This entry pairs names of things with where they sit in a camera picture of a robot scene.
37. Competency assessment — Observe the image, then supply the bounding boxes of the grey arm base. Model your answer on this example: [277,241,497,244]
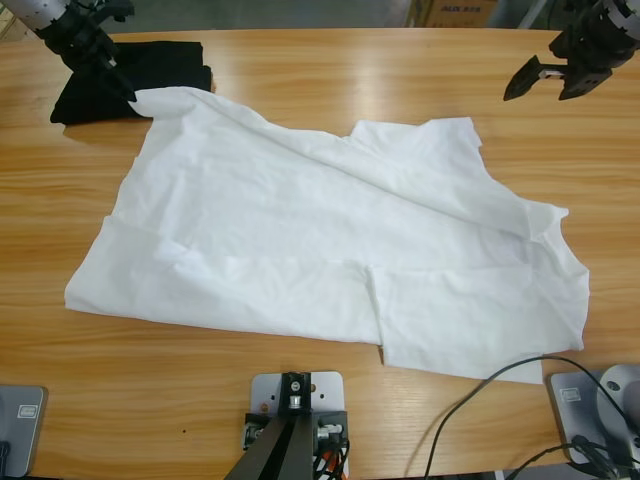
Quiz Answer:
[546,363,640,466]
[0,383,50,479]

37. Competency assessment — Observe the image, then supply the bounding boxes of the grey metal frame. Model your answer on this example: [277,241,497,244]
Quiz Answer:
[487,0,556,29]

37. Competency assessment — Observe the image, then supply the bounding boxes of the black cable with plug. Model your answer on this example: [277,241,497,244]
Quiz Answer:
[509,433,640,480]

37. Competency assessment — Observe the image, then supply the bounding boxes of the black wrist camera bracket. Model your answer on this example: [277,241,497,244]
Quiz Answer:
[69,0,136,24]

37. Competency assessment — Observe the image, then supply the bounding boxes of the black folded garment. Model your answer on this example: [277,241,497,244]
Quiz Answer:
[48,40,215,126]

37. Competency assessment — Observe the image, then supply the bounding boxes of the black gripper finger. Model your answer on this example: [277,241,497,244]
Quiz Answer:
[97,62,132,103]
[503,54,544,102]
[558,69,614,101]
[107,57,137,103]

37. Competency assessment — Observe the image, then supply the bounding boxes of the cardboard box with print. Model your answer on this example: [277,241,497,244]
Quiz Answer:
[430,0,500,29]

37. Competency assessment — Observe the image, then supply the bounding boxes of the black post with brackets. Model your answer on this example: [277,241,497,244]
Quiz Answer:
[224,370,351,480]

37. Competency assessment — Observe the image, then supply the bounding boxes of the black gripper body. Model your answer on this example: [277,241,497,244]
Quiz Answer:
[542,0,640,81]
[34,9,121,72]

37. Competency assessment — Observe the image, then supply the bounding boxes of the thin black cable bundle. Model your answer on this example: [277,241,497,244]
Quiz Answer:
[309,434,354,480]

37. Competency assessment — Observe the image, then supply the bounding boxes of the long black cable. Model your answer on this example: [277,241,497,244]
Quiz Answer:
[424,354,640,480]

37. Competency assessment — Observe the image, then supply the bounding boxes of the white mount plate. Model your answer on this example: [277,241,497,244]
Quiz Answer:
[249,370,349,480]

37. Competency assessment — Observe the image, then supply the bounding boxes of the white T-shirt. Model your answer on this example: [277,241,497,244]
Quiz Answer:
[64,85,593,386]

